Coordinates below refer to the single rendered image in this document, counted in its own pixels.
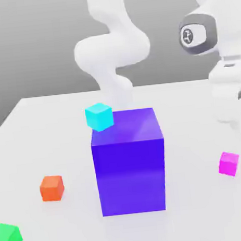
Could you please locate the small cyan cube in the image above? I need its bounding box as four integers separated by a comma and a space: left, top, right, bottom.
84, 101, 115, 134

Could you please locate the large purple box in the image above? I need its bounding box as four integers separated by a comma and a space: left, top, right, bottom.
87, 106, 172, 218

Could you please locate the small magenta cube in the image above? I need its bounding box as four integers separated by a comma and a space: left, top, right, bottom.
216, 150, 241, 179

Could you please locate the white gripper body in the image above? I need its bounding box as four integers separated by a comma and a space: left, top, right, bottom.
210, 79, 241, 126

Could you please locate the small orange cube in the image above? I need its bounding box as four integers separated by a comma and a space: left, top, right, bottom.
38, 174, 67, 204

